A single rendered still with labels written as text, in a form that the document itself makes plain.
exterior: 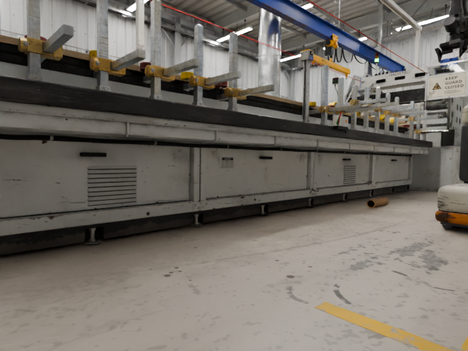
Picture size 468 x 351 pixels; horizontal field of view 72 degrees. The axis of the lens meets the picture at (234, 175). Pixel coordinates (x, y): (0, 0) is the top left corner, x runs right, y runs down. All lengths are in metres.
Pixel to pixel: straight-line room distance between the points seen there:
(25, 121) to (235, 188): 1.35
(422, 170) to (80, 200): 4.69
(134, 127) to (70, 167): 0.36
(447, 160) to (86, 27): 8.32
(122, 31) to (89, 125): 8.58
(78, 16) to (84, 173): 8.06
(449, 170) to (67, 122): 4.69
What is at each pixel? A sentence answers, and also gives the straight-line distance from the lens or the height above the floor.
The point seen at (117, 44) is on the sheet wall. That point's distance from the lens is 9.78.
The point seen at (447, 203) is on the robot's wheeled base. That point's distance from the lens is 2.38.
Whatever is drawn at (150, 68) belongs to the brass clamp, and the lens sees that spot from 1.60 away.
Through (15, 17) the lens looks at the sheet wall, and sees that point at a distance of 9.18.
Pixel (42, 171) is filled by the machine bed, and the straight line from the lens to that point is 1.66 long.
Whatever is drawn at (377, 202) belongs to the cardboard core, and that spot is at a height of 0.05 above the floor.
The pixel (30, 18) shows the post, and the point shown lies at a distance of 1.47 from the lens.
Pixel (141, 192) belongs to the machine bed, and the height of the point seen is 0.24.
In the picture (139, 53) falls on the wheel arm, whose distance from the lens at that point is 1.31.
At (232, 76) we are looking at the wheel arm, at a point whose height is 0.82.
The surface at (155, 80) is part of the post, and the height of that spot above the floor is 0.79.
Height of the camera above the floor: 0.43
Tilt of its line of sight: 3 degrees down
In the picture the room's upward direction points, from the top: 1 degrees clockwise
